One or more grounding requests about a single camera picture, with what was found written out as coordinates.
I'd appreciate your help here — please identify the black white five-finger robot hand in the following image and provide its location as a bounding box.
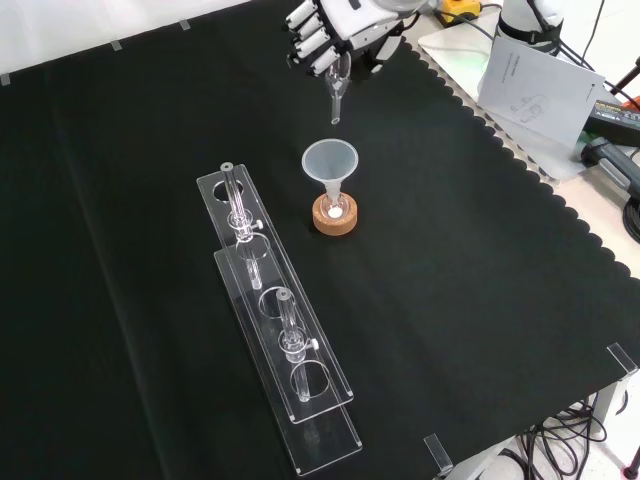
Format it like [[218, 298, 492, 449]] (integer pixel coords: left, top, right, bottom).
[[284, 0, 407, 79]]

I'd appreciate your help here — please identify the translucent plastic funnel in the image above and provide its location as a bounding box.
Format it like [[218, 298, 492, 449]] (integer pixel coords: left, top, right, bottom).
[[300, 138, 360, 202]]

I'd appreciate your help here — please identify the clear acrylic funnel stand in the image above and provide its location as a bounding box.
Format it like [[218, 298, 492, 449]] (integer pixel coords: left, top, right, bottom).
[[195, 160, 364, 477]]

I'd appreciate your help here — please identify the yellow stop button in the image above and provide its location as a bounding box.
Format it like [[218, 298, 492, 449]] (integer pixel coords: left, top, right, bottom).
[[438, 0, 482, 22]]

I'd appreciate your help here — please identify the white printed paper sheet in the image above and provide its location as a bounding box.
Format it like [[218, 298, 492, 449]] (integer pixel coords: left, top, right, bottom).
[[476, 34, 607, 147]]

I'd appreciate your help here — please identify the black bench cloth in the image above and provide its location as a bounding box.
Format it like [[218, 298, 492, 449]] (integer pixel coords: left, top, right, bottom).
[[0, 0, 640, 480]]

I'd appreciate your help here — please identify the black power adapter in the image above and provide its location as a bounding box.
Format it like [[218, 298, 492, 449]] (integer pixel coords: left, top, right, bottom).
[[583, 98, 640, 148]]

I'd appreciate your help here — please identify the grey hand tool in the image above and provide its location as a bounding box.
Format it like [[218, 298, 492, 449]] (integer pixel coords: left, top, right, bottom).
[[578, 136, 640, 202]]

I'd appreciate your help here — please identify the clear acrylic cloth clip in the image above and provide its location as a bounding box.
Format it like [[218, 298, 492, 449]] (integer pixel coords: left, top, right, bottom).
[[606, 342, 640, 383], [422, 432, 455, 477]]

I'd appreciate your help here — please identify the black stop button cable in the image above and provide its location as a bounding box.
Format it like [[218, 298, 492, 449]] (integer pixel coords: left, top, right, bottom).
[[432, 3, 504, 43]]

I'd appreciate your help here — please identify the cork ring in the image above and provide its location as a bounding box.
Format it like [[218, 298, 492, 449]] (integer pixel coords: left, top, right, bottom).
[[311, 191, 361, 237]]

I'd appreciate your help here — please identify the black floor cable bundle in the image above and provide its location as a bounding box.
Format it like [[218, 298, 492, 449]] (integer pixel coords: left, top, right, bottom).
[[492, 392, 640, 480]]

